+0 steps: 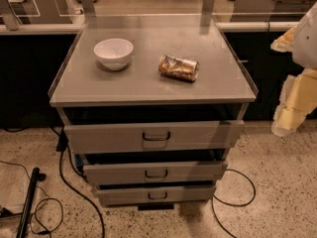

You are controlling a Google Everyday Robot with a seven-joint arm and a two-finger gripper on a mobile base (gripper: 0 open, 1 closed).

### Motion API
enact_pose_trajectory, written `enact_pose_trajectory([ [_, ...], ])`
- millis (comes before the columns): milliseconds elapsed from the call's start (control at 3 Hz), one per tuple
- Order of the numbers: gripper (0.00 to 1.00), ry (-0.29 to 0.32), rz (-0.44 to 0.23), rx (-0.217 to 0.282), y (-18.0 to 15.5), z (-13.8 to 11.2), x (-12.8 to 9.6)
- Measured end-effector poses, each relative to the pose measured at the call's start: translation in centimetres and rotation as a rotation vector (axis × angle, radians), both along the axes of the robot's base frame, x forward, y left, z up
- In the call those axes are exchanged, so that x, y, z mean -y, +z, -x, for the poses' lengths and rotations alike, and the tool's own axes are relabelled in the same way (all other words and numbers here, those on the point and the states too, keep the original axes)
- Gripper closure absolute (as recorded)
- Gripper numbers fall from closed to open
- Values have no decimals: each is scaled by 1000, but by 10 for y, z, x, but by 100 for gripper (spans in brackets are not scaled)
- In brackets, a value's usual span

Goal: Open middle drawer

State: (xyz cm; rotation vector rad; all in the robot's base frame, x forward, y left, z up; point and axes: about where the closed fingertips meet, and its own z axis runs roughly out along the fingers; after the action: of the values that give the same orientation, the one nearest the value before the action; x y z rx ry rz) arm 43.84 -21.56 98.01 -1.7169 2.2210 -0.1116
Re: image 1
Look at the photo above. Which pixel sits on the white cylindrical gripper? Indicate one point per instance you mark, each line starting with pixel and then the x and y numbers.
pixel 307 42

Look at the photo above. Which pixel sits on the grey top drawer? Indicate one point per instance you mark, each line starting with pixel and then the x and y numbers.
pixel 148 137

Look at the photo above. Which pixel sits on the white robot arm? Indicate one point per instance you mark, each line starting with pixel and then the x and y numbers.
pixel 305 54

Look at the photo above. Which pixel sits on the grey drawer cabinet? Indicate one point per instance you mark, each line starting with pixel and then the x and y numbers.
pixel 87 93

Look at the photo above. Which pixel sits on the grey bottom drawer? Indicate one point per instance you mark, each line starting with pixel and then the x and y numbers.
pixel 164 194

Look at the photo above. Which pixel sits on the grey drawer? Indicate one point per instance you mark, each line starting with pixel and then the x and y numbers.
pixel 164 194
pixel 148 137
pixel 154 172

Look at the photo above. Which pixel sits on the grey desk far right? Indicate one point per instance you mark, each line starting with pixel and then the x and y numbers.
pixel 270 10

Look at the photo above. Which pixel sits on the white ceramic bowl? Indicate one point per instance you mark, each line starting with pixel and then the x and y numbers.
pixel 114 54

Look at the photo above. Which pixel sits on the crushed golden drink can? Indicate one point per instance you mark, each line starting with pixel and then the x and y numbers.
pixel 184 69

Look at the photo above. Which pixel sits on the black floor stand bar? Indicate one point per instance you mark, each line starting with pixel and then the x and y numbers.
pixel 35 178

